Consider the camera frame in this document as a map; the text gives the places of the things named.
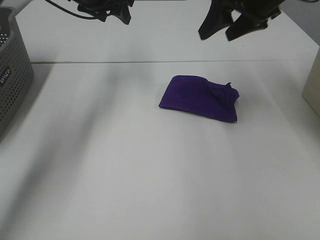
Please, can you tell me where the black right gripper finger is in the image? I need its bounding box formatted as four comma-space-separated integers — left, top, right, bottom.
198, 0, 242, 40
224, 12, 270, 41

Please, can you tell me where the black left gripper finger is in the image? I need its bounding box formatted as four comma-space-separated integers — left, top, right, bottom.
82, 9, 111, 22
111, 4, 132, 25

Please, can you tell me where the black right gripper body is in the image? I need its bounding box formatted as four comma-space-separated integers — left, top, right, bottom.
211, 0, 282, 18

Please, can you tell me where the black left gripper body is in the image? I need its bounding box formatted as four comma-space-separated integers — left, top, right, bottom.
76, 0, 135, 12

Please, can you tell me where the purple towel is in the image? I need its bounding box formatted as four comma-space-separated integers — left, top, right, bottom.
158, 75, 240, 123

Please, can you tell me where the grey perforated plastic basket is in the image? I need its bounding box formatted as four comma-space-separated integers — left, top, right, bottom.
0, 6, 34, 136

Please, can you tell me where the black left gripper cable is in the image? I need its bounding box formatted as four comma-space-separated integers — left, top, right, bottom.
44, 0, 101, 20

